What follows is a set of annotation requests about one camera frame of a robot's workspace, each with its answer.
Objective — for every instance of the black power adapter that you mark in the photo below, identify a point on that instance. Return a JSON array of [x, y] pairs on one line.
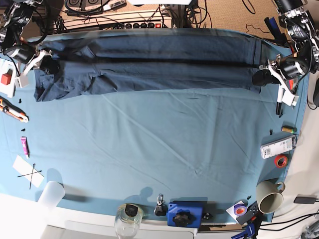
[[305, 200]]

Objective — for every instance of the metal padlock with chain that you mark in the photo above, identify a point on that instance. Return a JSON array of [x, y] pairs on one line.
[[160, 209]]

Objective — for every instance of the pink glue tube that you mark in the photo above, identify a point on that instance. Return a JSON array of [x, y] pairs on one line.
[[25, 146]]

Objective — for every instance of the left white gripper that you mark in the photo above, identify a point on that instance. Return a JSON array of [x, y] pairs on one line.
[[283, 71]]

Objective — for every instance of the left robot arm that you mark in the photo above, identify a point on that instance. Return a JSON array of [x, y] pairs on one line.
[[301, 29]]

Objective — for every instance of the red cube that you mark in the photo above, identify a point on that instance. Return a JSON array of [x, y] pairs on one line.
[[6, 77]]

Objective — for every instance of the red tape roll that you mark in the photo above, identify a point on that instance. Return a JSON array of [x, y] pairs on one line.
[[281, 161]]

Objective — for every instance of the clear glass jar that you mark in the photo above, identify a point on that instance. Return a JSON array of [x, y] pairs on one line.
[[128, 220]]

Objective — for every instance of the light blue table cloth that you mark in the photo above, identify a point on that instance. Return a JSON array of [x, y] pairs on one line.
[[109, 149]]

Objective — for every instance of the purple tape roll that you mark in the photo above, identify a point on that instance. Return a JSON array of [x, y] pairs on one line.
[[240, 209]]

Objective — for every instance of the dark blue T-shirt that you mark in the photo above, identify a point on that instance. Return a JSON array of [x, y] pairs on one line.
[[114, 64]]

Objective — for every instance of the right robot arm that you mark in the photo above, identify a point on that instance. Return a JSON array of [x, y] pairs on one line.
[[16, 16]]

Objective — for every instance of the white clear plastic box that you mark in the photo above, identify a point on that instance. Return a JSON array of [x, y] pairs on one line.
[[278, 147]]

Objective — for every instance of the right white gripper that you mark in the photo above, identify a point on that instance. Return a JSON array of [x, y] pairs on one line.
[[28, 60]]

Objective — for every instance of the white paper sheet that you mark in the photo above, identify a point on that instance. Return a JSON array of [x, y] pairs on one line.
[[28, 171]]

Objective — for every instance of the blue plastic box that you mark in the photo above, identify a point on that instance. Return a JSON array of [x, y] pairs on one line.
[[185, 214]]

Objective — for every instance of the green gold battery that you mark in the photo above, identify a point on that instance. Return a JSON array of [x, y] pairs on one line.
[[288, 129]]

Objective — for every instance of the orange utility knife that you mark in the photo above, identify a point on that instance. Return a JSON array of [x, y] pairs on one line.
[[9, 109]]

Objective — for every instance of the white marker pen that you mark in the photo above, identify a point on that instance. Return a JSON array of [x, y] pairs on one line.
[[279, 100]]

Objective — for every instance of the beige ceramic mug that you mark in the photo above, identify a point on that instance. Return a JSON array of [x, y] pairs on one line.
[[269, 196]]

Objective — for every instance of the blue bar clamp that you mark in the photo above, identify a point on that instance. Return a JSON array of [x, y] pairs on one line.
[[251, 222]]

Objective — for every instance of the white plastic cup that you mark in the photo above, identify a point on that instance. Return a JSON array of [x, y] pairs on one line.
[[52, 194]]

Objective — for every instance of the white foam block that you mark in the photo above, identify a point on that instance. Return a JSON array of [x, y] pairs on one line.
[[8, 89]]

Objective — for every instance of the white power strip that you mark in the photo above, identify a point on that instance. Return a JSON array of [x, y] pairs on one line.
[[122, 18]]

